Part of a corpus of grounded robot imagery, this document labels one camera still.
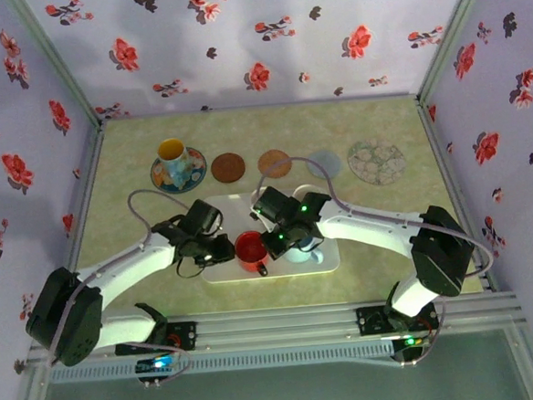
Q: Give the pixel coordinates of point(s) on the red cup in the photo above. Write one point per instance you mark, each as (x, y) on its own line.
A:
(251, 251)

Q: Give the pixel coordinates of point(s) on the blue cup with blue inside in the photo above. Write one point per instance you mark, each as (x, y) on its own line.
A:
(300, 256)

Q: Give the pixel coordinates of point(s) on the floral cup with yellow inside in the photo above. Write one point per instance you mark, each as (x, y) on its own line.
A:
(174, 163)

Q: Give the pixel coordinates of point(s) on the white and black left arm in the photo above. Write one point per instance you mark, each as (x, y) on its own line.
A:
(124, 265)

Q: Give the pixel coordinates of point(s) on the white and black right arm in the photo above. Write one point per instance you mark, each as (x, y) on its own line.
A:
(369, 229)

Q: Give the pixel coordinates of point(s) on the tan rattan round coaster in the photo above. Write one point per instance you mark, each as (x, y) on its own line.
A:
(273, 162)

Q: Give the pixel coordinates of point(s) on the blue woven round coaster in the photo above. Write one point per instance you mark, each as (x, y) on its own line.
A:
(323, 164)

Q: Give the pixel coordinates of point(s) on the blue cartoon print coaster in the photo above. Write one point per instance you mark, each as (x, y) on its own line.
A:
(198, 168)

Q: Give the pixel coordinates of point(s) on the brown wooden round coaster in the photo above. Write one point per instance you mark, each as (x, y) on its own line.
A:
(228, 168)

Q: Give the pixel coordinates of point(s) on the large marbled pattern coaster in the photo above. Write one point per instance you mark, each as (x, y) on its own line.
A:
(376, 161)

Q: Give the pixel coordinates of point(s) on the white plastic tray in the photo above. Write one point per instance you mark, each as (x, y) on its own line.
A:
(235, 211)

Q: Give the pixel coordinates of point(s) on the left controller board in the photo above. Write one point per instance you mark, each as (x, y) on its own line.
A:
(156, 364)

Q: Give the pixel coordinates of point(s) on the controller board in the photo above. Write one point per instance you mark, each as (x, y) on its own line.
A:
(411, 341)
(156, 364)

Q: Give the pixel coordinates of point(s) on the right controller board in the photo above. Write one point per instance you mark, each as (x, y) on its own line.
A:
(411, 341)

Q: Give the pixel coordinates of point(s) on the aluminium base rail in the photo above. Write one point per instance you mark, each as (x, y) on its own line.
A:
(275, 323)

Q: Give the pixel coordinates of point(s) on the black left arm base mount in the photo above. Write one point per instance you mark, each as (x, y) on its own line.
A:
(186, 334)

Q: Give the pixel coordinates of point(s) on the aluminium side rail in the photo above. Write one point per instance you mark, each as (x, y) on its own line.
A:
(81, 199)
(447, 173)

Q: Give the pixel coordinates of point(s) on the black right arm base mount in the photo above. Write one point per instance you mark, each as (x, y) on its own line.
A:
(371, 321)

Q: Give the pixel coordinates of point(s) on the aluminium corner post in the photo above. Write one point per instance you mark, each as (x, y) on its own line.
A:
(58, 63)
(454, 36)

